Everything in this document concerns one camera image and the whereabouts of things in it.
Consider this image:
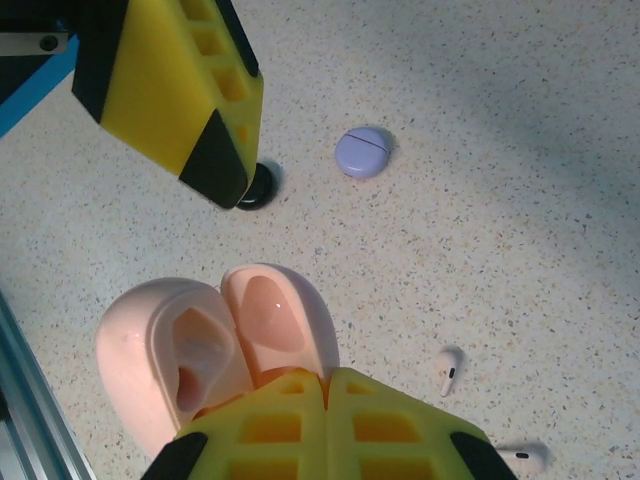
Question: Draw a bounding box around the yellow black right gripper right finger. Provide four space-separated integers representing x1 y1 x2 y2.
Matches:
325 367 519 480

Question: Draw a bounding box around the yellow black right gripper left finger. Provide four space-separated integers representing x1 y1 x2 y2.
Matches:
144 370 329 480

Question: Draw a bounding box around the pink earbud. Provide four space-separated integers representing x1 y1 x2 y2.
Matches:
433 346 464 399
492 440 551 474

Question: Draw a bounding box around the black round charging case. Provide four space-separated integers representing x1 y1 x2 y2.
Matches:
236 158 285 212

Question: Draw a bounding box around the pink round charging case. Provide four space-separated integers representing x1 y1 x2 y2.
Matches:
94 263 342 454

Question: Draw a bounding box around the purple round charging case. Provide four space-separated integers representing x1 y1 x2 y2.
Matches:
333 125 394 180

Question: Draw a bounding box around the blue table side strip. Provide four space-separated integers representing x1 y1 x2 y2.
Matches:
0 34 81 142

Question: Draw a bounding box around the aluminium mounting beam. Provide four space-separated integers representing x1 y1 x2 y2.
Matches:
0 288 97 480

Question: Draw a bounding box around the grey metal bracket with screw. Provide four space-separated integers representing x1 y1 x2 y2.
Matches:
0 32 70 56

